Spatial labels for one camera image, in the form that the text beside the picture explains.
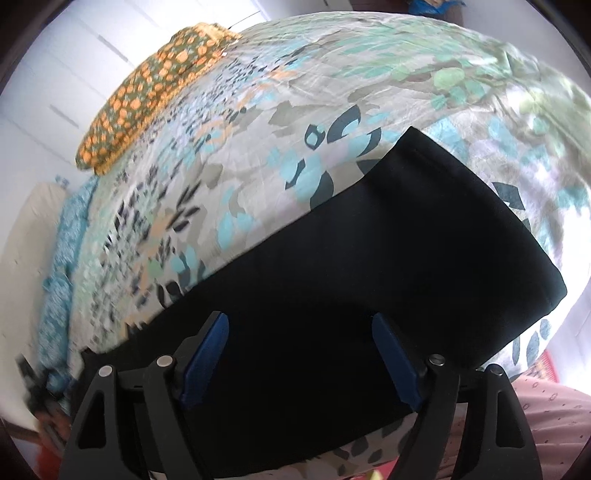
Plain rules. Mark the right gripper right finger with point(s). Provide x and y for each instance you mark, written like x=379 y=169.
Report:
x=433 y=390

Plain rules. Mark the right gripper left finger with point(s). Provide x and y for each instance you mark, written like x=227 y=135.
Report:
x=129 y=422

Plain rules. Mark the black pants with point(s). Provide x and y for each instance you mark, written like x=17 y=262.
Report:
x=420 y=240

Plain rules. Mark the pink dotted garment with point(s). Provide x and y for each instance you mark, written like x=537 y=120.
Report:
x=554 y=424

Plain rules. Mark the teal patterned pillow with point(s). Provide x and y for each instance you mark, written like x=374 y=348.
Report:
x=53 y=328

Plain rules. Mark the cream headboard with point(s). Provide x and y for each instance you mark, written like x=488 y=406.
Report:
x=25 y=264

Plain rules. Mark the floral leaf bedsheet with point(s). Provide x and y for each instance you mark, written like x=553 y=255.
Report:
x=294 y=113

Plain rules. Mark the orange green patterned pillow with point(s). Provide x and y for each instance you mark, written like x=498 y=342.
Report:
x=130 y=109

